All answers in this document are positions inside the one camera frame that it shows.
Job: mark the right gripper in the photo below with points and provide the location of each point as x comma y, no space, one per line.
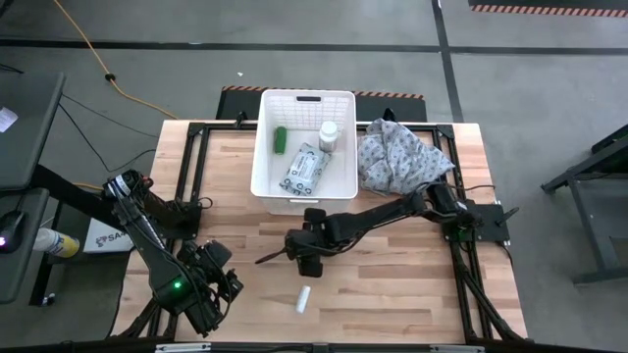
309,237

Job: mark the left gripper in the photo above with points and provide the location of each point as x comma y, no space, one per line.
208,260

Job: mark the white tube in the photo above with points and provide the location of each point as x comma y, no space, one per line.
303,299

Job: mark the printed bottle package pouch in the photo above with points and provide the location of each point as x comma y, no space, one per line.
304,169

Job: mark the green bandage roll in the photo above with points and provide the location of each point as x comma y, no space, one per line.
280,140

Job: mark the large white-capped bottle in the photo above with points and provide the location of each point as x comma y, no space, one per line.
328,130

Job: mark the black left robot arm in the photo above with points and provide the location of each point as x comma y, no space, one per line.
152,245

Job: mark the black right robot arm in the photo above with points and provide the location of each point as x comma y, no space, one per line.
378,216

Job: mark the white plastic basket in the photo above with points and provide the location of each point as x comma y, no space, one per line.
338,171

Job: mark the white box with logo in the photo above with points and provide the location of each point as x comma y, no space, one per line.
100,240

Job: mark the grey patterned cloth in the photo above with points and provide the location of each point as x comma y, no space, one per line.
397,157

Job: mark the black hazard-striped floor mat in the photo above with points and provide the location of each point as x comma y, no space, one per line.
235,105
539,10

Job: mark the white yellow spray bottle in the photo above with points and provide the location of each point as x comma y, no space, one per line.
59,242

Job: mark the grey desk shelf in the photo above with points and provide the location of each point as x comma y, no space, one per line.
29,265

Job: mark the black computer mouse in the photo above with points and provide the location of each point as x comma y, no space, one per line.
12,230

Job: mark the grey desk top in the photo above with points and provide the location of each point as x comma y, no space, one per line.
24,152

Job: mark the white paper note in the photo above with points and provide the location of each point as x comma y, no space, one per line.
7,119

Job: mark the black side table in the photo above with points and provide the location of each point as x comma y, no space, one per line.
603,157

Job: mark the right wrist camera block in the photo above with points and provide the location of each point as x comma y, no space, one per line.
310,267

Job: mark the silver table edge bracket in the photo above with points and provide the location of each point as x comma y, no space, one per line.
181,347
456,348

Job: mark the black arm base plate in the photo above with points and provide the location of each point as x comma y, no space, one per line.
189,223
490,230

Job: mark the black aluminium table frame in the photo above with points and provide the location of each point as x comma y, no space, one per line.
225,126

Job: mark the black desk frame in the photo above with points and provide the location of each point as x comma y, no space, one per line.
54,181

